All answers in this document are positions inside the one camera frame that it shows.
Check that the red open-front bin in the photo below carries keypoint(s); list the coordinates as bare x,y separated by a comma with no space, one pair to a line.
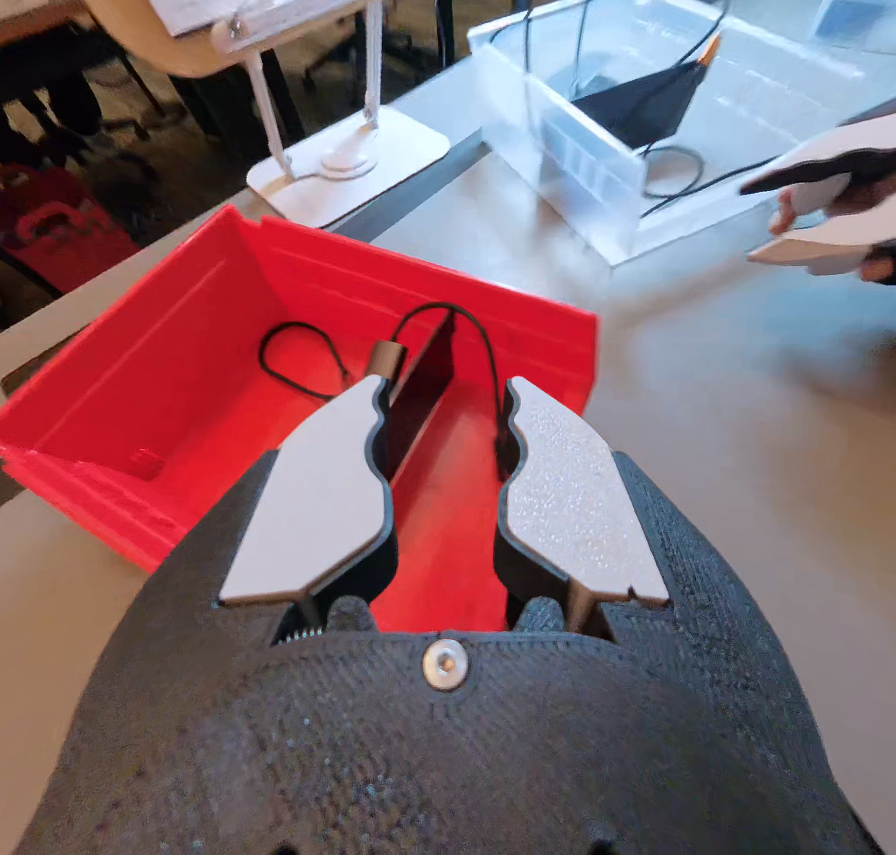
175,379

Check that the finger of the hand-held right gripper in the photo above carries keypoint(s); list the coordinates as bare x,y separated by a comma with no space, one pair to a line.
854,141
826,246

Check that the dark red backpack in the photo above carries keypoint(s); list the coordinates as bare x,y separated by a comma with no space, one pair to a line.
56,239

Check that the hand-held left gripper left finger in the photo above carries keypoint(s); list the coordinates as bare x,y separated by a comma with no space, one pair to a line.
308,512

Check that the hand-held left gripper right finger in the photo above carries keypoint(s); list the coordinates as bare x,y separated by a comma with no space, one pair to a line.
581,519

